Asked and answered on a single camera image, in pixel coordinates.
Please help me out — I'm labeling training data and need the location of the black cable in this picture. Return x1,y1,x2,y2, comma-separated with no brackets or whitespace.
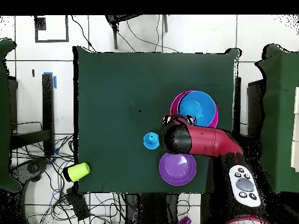
70,15,98,53

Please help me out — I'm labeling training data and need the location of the large light blue bowl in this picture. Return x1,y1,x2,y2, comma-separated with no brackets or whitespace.
178,90,217,128

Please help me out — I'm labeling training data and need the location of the black rectangular box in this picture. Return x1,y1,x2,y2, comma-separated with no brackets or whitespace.
65,186,91,221

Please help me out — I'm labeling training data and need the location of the tangled cable bundle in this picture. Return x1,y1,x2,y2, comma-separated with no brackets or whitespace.
10,134,124,224

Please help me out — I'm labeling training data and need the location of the grey chair base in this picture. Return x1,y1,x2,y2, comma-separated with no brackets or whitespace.
10,157,50,185

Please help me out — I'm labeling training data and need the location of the purple bowl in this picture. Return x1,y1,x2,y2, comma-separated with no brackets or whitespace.
158,152,197,187

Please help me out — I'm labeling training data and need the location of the large pink bowl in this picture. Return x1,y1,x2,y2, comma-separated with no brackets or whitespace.
169,90,220,128

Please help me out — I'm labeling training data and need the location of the green cloth side table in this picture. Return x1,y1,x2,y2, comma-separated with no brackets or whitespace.
255,44,299,194
0,38,23,193

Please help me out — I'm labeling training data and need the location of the light blue cup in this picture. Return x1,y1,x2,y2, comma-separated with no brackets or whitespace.
142,132,161,150

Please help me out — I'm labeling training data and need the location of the black camera tripod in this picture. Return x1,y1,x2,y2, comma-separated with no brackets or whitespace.
104,15,169,50

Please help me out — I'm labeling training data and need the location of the black metal frame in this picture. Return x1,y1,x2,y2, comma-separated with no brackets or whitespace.
10,73,56,157

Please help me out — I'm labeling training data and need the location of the light green cup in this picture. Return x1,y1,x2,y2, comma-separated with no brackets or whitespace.
67,162,91,183

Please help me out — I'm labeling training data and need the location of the blue tape strip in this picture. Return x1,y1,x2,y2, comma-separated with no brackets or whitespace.
43,71,57,89

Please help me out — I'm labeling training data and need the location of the dark green table cloth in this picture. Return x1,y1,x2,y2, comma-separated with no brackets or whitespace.
72,45,241,196

